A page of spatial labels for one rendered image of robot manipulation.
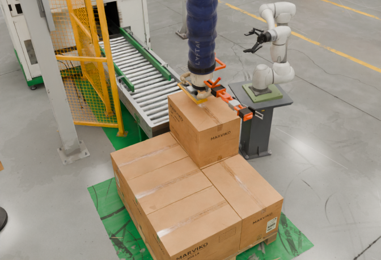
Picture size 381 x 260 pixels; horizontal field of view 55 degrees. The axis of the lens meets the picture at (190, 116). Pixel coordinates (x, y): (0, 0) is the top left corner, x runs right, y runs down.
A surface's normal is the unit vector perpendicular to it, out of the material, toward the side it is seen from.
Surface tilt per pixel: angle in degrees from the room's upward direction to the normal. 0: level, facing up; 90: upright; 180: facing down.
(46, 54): 90
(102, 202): 0
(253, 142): 90
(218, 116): 0
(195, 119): 0
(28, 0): 90
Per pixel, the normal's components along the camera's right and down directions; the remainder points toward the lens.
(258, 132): 0.26, 0.58
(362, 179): -0.02, -0.80
